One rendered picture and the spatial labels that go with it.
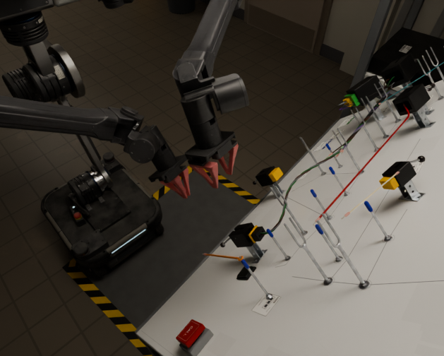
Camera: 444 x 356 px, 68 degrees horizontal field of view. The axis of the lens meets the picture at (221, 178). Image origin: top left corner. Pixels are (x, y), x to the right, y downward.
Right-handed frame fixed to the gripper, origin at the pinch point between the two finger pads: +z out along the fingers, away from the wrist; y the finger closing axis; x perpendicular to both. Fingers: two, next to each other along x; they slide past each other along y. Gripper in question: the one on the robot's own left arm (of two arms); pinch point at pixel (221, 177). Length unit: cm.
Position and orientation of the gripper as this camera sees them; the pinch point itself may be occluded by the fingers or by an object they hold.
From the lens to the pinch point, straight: 73.5
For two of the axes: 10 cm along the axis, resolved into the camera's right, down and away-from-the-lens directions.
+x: -7.6, -1.4, 6.3
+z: 2.7, 8.2, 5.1
